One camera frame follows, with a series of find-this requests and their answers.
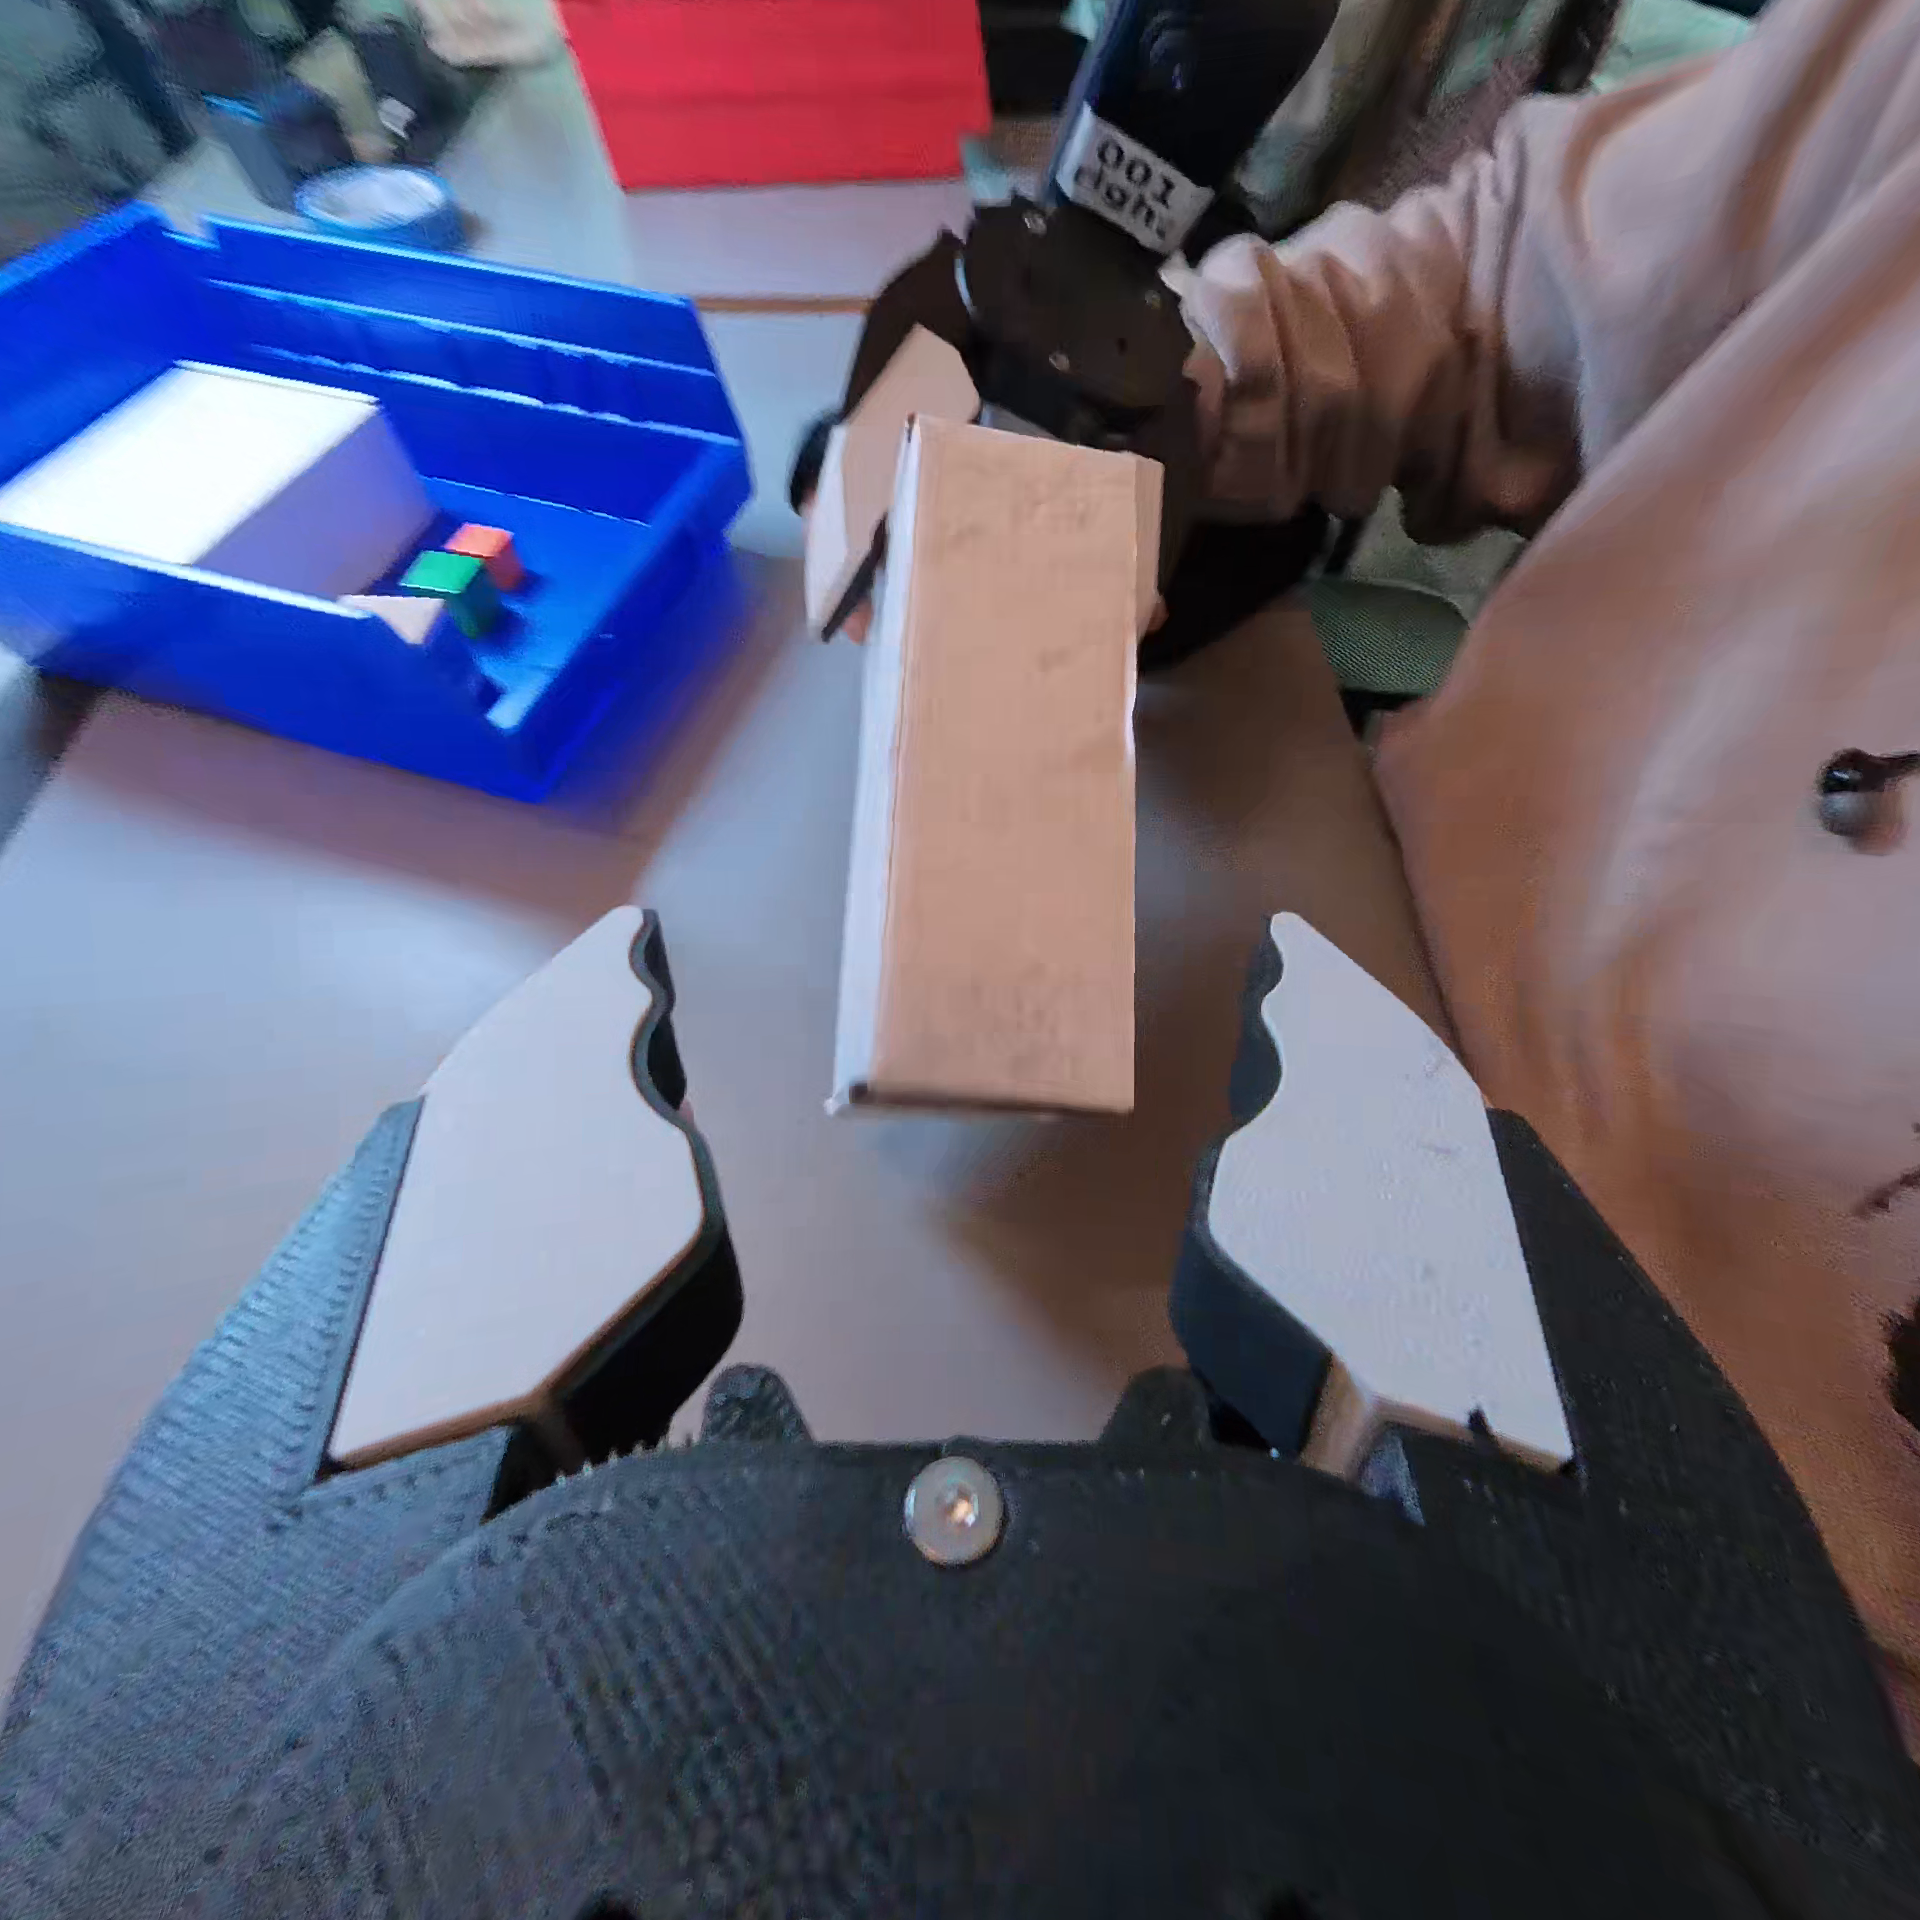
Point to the green cube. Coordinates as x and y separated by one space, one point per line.
446 578

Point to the blue plastic bin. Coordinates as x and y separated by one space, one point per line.
599 450

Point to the dark object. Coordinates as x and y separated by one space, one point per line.
294 136

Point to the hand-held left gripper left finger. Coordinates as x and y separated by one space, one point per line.
541 1201

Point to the red plastic bin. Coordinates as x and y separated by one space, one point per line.
780 90

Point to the person's right forearm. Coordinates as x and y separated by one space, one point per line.
1425 345

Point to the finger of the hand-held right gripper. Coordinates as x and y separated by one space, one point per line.
839 510

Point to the white box in blue bin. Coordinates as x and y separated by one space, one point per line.
211 464

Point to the blue tape roll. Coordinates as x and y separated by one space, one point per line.
383 201

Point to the green chair seat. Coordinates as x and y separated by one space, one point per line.
1388 630

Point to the white cardboard box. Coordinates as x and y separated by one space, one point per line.
1005 750

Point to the person's grey sweatshirt torso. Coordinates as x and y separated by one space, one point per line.
1652 975

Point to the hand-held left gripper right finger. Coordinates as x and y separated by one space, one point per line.
1382 1201

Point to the red cube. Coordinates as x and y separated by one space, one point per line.
483 546

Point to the white cube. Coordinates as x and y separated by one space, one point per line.
395 616

